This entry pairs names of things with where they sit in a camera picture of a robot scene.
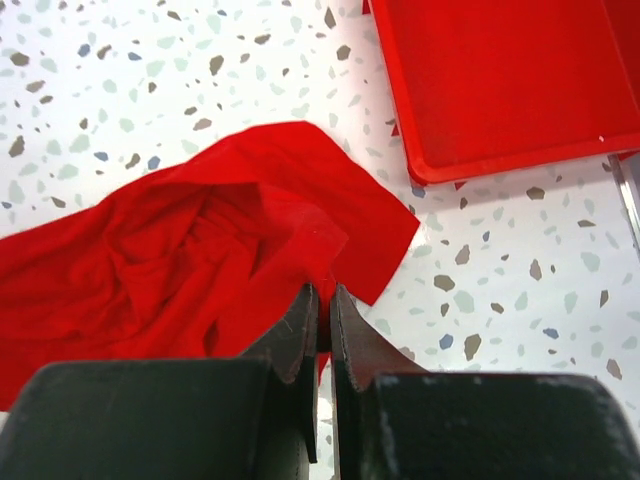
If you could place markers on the red t shirt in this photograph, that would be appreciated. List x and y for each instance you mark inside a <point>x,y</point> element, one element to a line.
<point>200,259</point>

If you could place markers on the aluminium frame rail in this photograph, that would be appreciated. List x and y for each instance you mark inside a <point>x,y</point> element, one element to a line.
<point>625,171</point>

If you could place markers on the red plastic bin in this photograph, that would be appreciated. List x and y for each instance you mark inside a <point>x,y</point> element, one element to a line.
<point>485,87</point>

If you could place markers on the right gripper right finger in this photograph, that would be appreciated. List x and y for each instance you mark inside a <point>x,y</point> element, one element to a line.
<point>395,420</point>

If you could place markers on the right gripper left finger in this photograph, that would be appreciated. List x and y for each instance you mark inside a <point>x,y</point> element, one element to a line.
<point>252,416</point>

